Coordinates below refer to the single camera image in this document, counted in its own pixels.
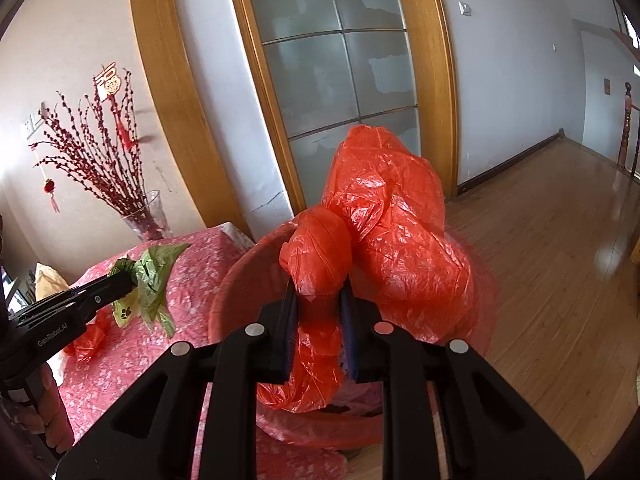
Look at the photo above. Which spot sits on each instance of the yellow-green paw print bag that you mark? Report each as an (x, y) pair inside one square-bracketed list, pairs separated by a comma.
[(152, 280)]

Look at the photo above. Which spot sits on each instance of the frosted glass wooden door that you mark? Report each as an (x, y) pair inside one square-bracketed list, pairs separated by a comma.
[(340, 70)]

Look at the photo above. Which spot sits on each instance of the small red plastic bag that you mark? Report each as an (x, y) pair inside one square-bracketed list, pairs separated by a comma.
[(87, 340)]

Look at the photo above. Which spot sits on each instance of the wooden arch frame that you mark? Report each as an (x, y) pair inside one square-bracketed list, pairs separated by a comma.
[(180, 110)]

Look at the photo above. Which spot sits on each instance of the small red lantern ornament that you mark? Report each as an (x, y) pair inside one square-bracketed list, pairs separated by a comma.
[(49, 187)]

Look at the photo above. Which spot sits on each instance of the red basket liner bag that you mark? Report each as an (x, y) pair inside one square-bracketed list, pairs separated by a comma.
[(480, 300)]

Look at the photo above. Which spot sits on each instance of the small white light switch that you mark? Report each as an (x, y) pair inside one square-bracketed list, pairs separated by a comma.
[(466, 8)]

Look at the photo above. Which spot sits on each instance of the white wall switch plate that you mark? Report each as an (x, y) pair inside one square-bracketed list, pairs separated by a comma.
[(41, 112)]

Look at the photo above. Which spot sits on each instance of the wooden newel post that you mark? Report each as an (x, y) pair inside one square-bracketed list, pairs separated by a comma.
[(625, 125)]

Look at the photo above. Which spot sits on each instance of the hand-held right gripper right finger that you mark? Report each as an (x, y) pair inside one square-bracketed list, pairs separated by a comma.
[(350, 340)]

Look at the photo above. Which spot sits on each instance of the red hanging knot ornament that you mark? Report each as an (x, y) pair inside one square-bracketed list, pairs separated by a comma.
[(111, 85)]

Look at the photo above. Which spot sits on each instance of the person's left hand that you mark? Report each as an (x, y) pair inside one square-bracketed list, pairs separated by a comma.
[(50, 405)]

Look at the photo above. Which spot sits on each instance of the cream paper bag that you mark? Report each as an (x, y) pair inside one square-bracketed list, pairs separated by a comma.
[(47, 280)]

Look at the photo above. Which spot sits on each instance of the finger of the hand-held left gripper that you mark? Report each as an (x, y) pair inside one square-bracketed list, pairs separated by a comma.
[(107, 290)]

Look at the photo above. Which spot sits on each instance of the pink floral tablecloth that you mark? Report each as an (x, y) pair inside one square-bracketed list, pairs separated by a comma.
[(150, 390)]

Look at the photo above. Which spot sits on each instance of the grey wall panel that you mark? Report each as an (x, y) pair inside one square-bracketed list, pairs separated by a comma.
[(607, 86)]

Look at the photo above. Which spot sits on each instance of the white wall socket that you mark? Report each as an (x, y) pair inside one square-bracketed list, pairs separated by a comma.
[(26, 129)]

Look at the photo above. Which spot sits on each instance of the large red plastic bag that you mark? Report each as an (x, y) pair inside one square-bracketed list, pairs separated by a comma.
[(395, 220)]

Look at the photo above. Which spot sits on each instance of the white plastic waste basket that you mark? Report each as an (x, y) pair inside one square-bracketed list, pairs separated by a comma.
[(222, 305)]

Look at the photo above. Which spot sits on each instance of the red berry branches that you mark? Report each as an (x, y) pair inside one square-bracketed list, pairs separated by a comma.
[(95, 160)]

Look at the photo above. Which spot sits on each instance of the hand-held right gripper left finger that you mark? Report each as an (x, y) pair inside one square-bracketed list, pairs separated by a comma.
[(286, 330)]

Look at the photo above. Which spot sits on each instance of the glass vase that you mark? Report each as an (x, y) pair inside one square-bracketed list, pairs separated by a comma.
[(150, 220)]

